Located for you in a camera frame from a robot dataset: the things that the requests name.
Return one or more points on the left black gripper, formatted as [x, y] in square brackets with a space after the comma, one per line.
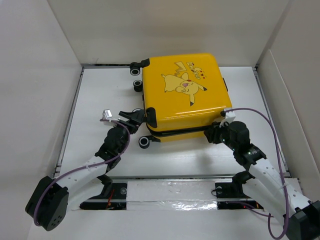
[135, 118]

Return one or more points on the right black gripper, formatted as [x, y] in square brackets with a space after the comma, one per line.
[211, 134]

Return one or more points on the yellow hard-shell suitcase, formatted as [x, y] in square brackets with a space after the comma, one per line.
[182, 95]

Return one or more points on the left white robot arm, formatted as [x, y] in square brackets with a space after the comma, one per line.
[49, 201]

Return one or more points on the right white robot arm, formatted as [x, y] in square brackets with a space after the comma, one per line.
[260, 181]

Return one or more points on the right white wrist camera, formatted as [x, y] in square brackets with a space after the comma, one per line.
[228, 117]

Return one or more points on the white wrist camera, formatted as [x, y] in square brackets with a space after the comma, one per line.
[228, 117]
[107, 116]

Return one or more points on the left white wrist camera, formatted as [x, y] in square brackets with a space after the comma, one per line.
[107, 116]

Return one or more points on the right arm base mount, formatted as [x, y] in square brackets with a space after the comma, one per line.
[230, 195]

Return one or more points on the metal rail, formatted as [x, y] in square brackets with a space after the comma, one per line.
[167, 177]

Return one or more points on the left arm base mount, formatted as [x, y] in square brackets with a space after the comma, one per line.
[113, 196]

